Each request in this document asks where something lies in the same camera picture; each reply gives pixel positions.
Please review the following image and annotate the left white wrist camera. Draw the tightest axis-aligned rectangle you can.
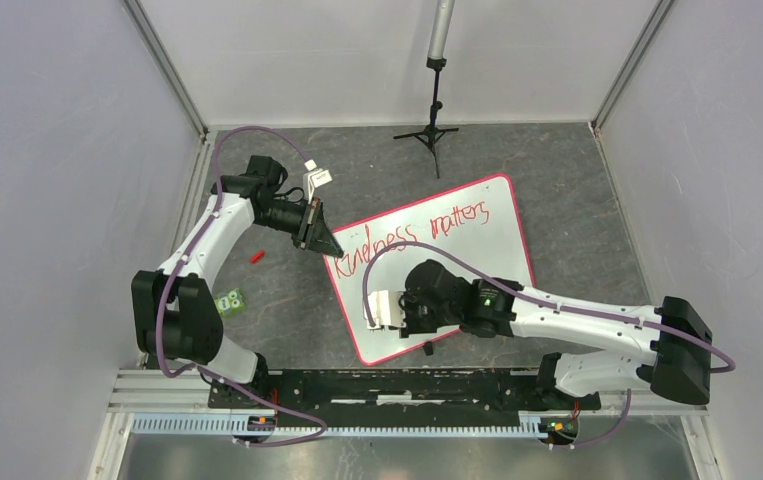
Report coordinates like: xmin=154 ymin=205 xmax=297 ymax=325
xmin=302 ymin=159 xmax=332 ymax=200

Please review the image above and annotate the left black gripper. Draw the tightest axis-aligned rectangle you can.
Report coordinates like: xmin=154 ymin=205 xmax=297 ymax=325
xmin=255 ymin=196 xmax=344 ymax=258

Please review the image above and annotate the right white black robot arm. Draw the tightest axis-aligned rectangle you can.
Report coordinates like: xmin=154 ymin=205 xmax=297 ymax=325
xmin=368 ymin=260 xmax=714 ymax=408

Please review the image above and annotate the pink-framed whiteboard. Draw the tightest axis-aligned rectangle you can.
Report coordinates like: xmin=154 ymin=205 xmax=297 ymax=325
xmin=322 ymin=173 xmax=536 ymax=368

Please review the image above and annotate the black tripod camera stand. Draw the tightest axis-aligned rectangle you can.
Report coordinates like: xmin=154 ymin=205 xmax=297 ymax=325
xmin=393 ymin=0 xmax=460 ymax=179

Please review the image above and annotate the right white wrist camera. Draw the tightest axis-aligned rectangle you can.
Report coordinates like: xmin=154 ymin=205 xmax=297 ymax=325
xmin=365 ymin=290 xmax=405 ymax=330

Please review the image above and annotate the green monster eraser toy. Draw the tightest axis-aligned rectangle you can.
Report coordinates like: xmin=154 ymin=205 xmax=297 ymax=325
xmin=214 ymin=288 xmax=247 ymax=318

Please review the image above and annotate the white slotted cable duct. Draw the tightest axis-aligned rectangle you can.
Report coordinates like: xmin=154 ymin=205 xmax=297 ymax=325
xmin=130 ymin=413 xmax=574 ymax=441

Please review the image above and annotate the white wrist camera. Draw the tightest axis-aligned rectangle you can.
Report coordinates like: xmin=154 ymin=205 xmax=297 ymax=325
xmin=302 ymin=159 xmax=332 ymax=200
xmin=365 ymin=290 xmax=405 ymax=330

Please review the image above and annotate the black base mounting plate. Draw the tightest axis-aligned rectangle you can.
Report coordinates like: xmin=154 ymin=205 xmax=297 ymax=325
xmin=207 ymin=368 xmax=602 ymax=429

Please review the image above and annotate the red marker cap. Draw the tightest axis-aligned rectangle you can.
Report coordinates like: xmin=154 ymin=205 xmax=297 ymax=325
xmin=249 ymin=250 xmax=266 ymax=264

